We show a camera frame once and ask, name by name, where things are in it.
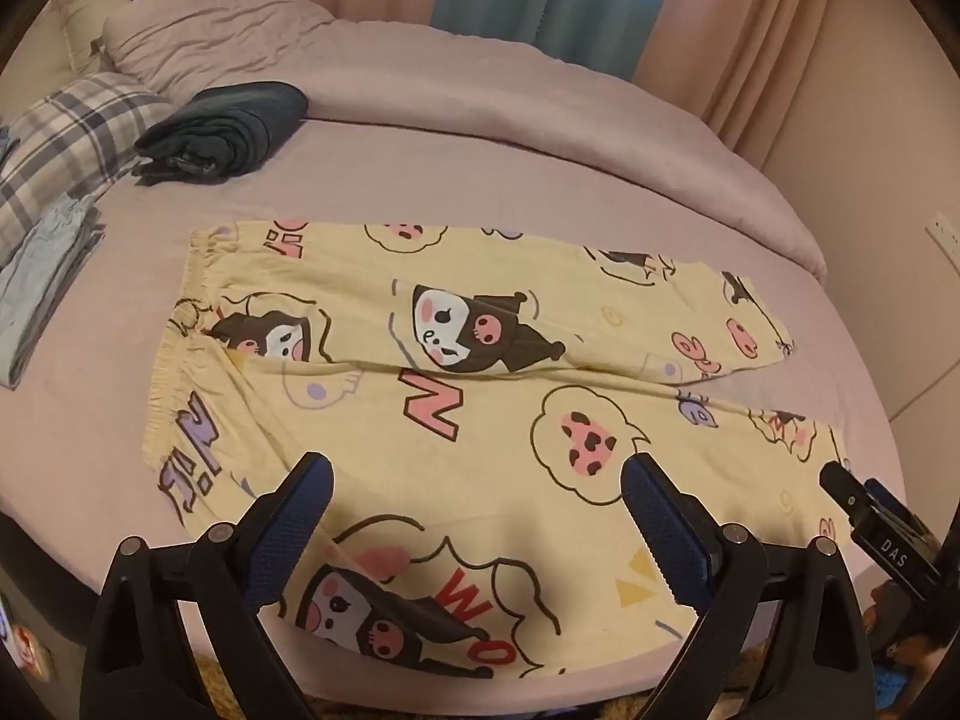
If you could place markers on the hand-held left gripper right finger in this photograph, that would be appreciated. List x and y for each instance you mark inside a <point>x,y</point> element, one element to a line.
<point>660,517</point>

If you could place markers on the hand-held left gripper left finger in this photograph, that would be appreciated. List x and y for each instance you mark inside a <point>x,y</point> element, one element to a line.
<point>300,510</point>

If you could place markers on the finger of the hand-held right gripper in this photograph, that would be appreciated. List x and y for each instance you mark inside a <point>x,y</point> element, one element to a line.
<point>889,496</point>
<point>892,544</point>

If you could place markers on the yellow cartoon print pants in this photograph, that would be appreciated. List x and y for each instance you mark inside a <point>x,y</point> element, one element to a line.
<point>487,405</point>

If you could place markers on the light blue folded pants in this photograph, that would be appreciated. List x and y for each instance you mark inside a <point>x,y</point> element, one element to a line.
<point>45,277</point>

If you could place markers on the dark folded pants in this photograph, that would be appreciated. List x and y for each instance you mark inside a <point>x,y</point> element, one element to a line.
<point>225,127</point>

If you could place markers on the colourful patterned cloth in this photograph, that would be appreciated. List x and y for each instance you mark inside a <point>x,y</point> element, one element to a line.
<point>911,637</point>

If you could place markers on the pink bed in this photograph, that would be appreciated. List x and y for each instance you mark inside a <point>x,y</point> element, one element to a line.
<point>135,405</point>

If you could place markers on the white colourful printed object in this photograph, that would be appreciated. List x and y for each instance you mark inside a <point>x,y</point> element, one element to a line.
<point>19,637</point>

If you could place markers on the plaid pillow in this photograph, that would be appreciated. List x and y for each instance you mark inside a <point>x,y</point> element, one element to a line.
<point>67,135</point>

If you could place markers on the pink duvet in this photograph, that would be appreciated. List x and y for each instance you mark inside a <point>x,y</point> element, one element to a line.
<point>465,82</point>

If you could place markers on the blue folded jeans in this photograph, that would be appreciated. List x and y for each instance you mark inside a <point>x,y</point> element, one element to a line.
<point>6,146</point>

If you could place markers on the wide pink curtain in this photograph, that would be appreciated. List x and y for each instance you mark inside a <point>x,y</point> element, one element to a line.
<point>757,30</point>

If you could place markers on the cream pillow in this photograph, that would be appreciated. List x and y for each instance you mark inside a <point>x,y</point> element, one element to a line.
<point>90,7</point>

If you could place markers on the white wall socket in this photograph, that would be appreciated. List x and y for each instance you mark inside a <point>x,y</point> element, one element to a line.
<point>946,240</point>

